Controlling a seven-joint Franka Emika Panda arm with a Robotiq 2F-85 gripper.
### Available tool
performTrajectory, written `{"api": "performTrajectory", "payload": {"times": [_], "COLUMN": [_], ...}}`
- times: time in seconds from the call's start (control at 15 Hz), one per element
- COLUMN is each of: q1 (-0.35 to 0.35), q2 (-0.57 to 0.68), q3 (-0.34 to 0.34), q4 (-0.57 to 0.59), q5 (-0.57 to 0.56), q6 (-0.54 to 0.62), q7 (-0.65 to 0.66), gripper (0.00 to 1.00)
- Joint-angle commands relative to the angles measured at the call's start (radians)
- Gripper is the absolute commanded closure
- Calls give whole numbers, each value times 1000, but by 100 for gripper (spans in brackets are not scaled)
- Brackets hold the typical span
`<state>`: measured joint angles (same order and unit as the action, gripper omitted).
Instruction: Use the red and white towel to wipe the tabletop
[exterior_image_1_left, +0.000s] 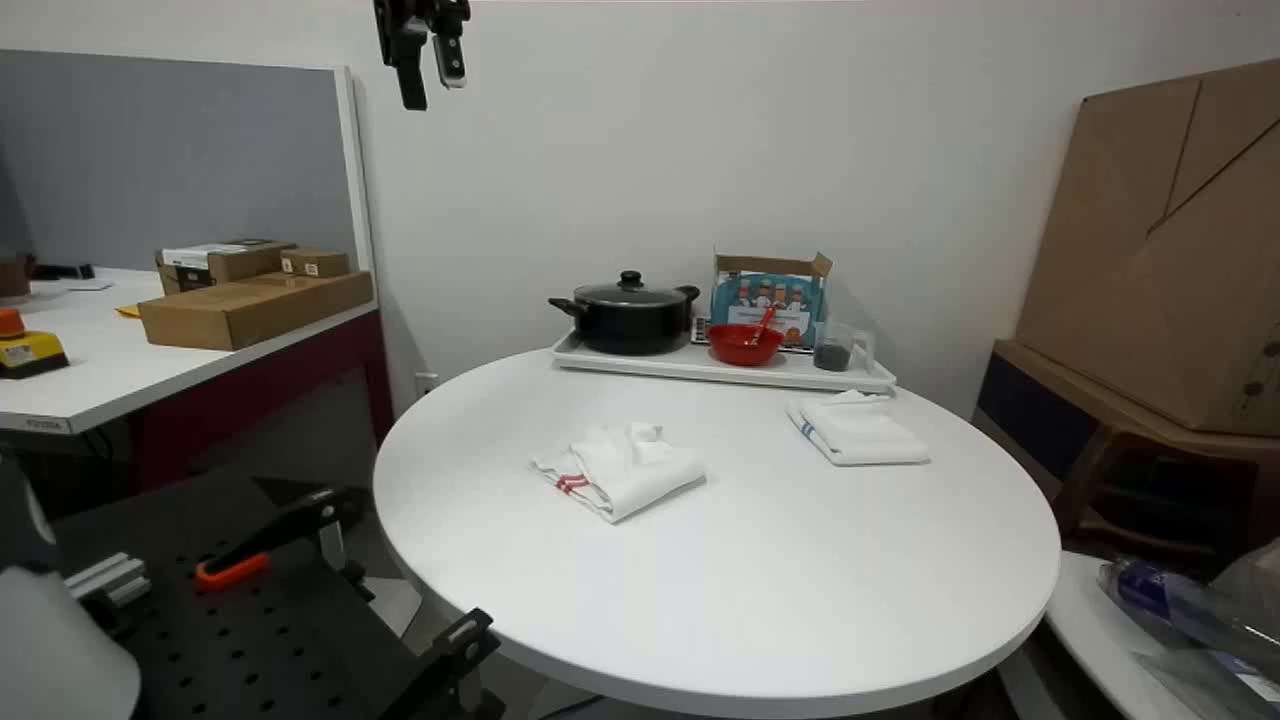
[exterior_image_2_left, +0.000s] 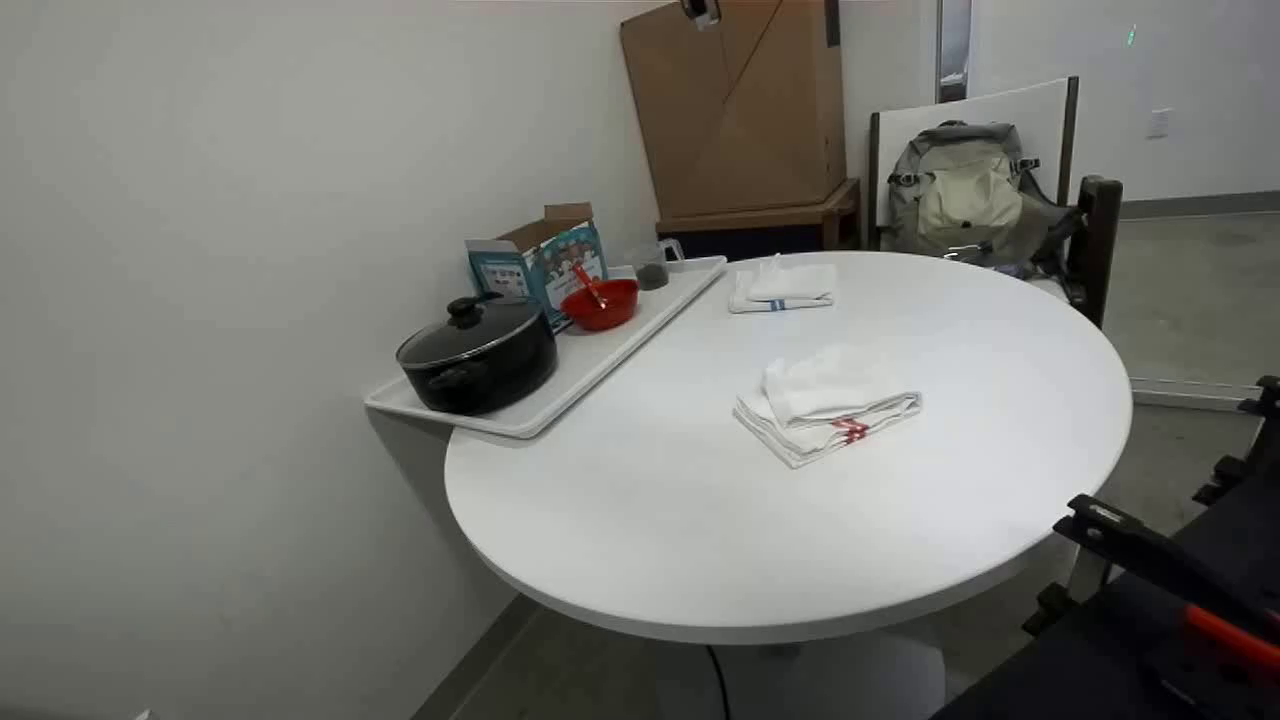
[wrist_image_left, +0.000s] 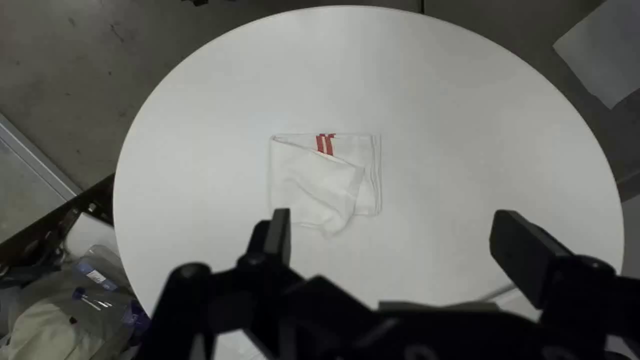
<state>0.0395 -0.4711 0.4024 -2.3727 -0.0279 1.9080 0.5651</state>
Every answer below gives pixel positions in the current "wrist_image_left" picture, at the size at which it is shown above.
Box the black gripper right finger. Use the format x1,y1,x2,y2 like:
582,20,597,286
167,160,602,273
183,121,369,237
489,209,640,360

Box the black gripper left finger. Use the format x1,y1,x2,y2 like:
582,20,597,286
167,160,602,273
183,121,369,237
139,206,365,360

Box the red and white towel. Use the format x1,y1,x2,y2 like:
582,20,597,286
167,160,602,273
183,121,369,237
267,133,383,241

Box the clear plastic bag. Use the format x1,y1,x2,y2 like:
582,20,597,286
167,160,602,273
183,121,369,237
59,244,145,345

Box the pale flat sheet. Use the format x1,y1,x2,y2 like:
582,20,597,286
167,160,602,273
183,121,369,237
549,0,640,110

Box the white board panel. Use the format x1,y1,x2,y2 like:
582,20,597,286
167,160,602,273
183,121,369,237
0,119,84,246

